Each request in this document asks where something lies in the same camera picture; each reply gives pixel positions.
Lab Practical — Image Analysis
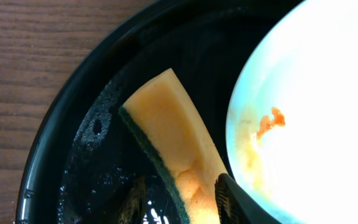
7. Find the black round tray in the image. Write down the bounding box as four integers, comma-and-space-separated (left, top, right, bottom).
16, 0, 298, 223

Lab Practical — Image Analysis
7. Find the light blue plate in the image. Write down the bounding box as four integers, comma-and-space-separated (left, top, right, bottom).
226, 1, 358, 223

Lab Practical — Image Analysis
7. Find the green and yellow sponge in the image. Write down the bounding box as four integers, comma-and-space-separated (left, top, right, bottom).
119, 68, 227, 223

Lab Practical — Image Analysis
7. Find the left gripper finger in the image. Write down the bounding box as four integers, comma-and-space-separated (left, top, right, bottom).
214, 173, 280, 224

